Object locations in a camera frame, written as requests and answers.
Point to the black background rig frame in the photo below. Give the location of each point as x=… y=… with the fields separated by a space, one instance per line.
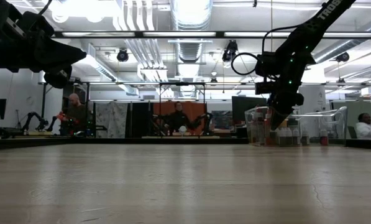
x=182 y=83
x=43 y=105

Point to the black curtain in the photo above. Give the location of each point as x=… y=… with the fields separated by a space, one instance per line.
x=141 y=119

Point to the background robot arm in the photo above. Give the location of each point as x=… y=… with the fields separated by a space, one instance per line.
x=157 y=123
x=33 y=115
x=204 y=119

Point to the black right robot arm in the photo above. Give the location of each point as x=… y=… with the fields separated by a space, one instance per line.
x=306 y=34

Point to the black partition panel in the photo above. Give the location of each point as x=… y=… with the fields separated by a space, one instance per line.
x=244 y=104

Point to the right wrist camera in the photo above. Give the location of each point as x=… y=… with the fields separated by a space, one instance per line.
x=264 y=87

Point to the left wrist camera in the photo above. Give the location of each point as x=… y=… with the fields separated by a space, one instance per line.
x=36 y=25

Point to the pale green partition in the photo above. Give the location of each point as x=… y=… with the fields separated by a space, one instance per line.
x=353 y=112

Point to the dark sign board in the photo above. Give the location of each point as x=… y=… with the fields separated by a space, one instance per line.
x=222 y=118

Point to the small dark dropper bottle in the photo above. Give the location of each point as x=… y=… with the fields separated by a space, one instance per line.
x=296 y=137
x=283 y=137
x=305 y=138

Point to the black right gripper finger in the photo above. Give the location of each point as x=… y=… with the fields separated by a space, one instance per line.
x=280 y=116

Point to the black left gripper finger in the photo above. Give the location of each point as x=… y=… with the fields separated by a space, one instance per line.
x=61 y=56

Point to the large green coloring bottle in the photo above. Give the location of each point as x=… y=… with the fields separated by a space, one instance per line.
x=293 y=123

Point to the large red coloring bottle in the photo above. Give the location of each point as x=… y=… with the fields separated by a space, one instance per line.
x=259 y=127

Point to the orange curtain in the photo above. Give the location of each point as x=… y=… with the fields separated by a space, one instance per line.
x=194 y=109

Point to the white round lamp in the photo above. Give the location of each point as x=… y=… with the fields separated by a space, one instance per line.
x=182 y=129

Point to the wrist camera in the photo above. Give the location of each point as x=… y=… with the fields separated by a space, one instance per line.
x=264 y=87
x=36 y=25

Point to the white pillar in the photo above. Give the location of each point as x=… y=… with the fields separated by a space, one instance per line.
x=315 y=96

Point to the black hanging spotlight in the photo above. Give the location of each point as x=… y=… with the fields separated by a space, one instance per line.
x=230 y=51
x=342 y=57
x=123 y=55

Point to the large red-orange coloring bottle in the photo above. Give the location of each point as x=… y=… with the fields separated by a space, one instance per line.
x=267 y=132

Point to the white rectangular air duct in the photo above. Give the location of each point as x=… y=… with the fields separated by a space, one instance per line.
x=95 y=67

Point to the patterned grey curtain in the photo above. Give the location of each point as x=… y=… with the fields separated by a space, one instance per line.
x=110 y=119

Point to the silver ventilation duct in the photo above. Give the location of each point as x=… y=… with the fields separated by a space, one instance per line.
x=189 y=15

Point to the clear plastic container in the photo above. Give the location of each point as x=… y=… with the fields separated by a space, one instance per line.
x=334 y=130

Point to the person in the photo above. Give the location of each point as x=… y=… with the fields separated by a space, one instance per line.
x=76 y=113
x=177 y=119
x=367 y=127

